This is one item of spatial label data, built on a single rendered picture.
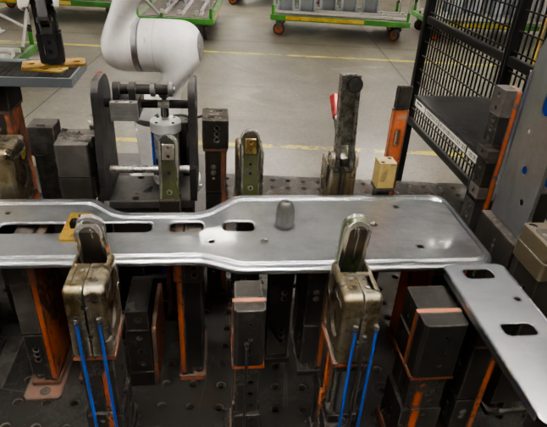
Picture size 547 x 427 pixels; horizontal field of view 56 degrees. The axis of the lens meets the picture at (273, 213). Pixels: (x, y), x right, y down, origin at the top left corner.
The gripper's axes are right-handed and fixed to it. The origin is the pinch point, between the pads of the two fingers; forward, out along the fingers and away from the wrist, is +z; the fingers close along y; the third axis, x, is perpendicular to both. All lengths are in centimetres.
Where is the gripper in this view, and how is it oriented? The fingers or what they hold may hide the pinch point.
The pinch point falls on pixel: (51, 46)
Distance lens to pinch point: 81.1
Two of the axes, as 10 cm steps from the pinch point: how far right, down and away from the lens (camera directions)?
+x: 9.4, -1.5, 3.0
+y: 3.3, 4.9, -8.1
